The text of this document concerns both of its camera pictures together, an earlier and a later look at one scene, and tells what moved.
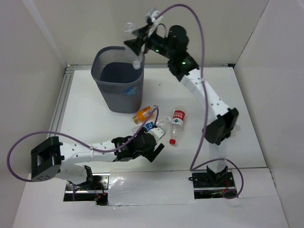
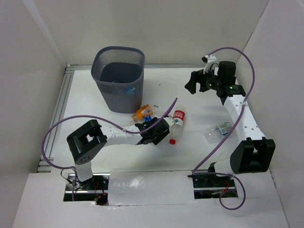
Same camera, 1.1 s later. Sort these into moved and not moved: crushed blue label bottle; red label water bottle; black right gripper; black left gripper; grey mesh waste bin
Moved: crushed blue label bottle; black left gripper; black right gripper
Not moved: grey mesh waste bin; red label water bottle
